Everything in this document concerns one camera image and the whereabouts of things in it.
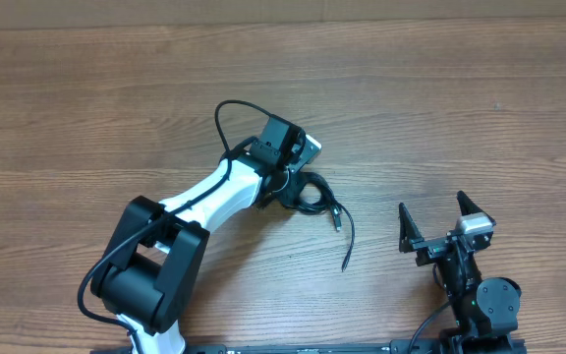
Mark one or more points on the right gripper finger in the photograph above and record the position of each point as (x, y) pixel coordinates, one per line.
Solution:
(409, 235)
(468, 207)

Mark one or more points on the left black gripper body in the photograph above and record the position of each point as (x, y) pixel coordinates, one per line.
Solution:
(290, 195)

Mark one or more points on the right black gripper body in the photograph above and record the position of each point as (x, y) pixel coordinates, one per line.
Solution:
(440, 244)

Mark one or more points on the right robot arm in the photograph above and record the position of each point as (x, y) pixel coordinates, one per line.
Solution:
(479, 314)

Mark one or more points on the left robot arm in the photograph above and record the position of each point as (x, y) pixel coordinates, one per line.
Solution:
(148, 271)

